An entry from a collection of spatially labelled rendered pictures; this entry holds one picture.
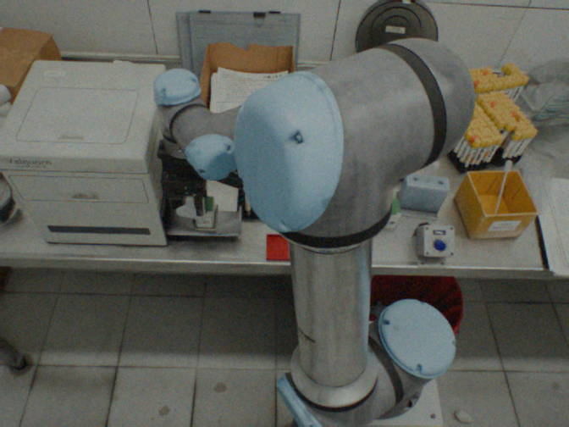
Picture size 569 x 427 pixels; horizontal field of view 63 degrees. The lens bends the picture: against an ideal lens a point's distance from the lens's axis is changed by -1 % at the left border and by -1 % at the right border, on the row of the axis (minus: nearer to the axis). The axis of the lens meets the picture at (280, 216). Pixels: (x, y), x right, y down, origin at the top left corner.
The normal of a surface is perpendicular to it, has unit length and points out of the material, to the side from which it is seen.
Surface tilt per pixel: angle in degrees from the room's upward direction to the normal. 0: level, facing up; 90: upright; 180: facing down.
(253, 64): 88
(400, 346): 8
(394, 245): 0
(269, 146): 83
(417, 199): 90
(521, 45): 90
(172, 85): 0
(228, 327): 0
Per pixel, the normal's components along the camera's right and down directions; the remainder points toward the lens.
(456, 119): 0.58, 0.38
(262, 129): -0.86, 0.29
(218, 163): 0.52, 0.71
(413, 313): 0.20, -0.58
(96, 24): 0.00, 0.81
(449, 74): 0.37, -0.23
